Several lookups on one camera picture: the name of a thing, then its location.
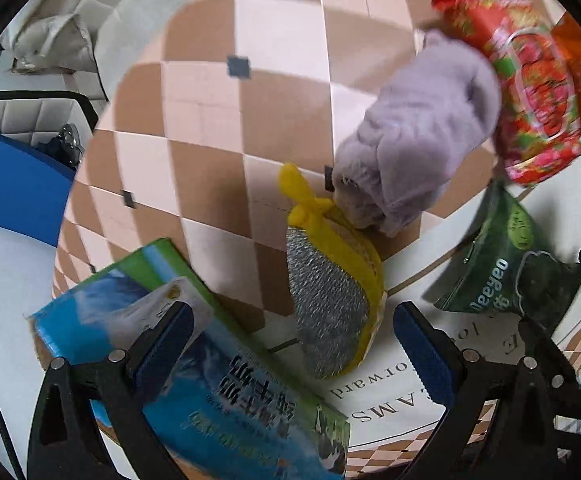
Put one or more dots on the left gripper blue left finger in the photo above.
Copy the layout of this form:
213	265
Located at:
65	441

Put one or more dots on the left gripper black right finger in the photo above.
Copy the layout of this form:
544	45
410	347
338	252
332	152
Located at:
498	421

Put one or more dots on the green seaweed snack bag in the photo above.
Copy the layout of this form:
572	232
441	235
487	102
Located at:
511	268

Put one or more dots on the red snack bag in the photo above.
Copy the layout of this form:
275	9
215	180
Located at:
539	132

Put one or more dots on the purple fuzzy cloth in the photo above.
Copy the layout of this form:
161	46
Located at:
412	140

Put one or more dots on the yellow silver scrub sponge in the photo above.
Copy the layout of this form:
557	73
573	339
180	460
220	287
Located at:
335	279

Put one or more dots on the open cardboard box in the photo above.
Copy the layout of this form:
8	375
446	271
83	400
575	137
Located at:
225	409

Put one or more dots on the blue folded mat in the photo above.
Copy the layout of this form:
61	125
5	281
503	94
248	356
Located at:
34	190

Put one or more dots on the checkered pink brown tablecloth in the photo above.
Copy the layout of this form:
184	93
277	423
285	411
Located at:
190	147

